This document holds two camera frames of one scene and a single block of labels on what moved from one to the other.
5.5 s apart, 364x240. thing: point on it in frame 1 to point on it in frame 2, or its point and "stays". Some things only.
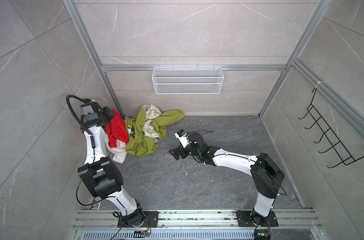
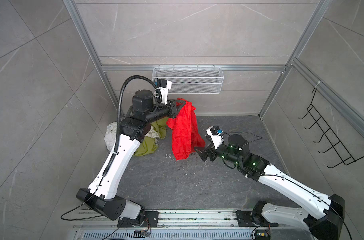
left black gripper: (108, 115) to (172, 109)
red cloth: (116, 129) to (187, 137)
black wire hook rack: (338, 149) stays
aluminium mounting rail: (107, 219) stays
